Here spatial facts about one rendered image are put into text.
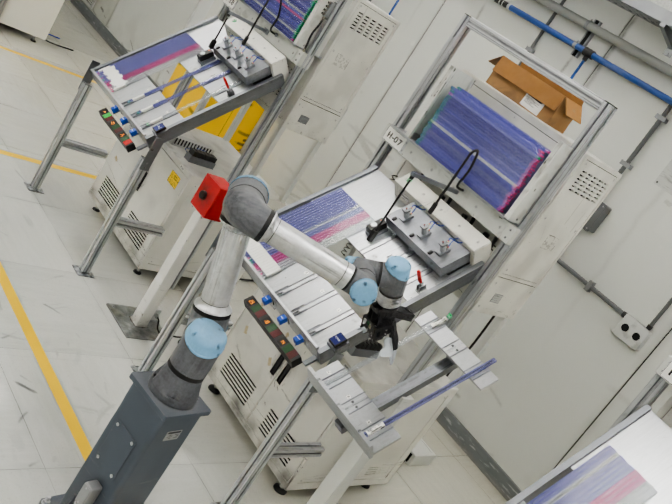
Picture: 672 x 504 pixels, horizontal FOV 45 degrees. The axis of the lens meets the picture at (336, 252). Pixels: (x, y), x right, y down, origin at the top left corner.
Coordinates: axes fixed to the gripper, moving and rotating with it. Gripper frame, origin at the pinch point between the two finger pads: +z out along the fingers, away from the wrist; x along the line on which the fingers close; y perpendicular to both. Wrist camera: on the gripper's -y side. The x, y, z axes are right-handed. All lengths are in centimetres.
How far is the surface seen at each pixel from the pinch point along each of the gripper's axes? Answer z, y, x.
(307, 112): 12, -76, -162
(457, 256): -7, -50, -22
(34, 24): 103, -41, -487
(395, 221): -5, -43, -50
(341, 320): 12.0, -5.8, -26.0
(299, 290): 13.4, -1.3, -46.4
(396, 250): 2, -40, -42
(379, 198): -1, -51, -70
